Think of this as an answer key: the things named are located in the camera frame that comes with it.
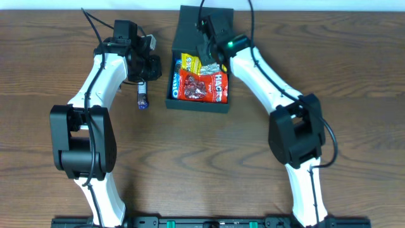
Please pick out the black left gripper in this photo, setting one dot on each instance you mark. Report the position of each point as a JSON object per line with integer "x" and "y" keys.
{"x": 147, "y": 70}

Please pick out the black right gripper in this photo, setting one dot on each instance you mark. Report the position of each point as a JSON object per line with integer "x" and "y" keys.
{"x": 206, "y": 51}

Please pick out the yellow Hacks candy bag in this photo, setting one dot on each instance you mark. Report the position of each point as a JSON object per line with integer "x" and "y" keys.
{"x": 193, "y": 64}

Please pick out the dark blue chocolate bar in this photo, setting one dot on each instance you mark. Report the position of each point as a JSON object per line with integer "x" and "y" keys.
{"x": 142, "y": 99}

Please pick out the blue Oreo cookie pack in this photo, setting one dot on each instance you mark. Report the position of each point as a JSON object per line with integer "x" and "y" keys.
{"x": 176, "y": 78}

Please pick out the red Hacks candy bag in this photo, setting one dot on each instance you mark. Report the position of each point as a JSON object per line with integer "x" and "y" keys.
{"x": 212, "y": 88}

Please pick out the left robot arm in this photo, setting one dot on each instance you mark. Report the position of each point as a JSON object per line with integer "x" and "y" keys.
{"x": 83, "y": 141}

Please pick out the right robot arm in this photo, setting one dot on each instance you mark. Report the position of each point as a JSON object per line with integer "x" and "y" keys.
{"x": 296, "y": 132}

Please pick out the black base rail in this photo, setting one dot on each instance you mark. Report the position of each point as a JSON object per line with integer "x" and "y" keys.
{"x": 268, "y": 222}

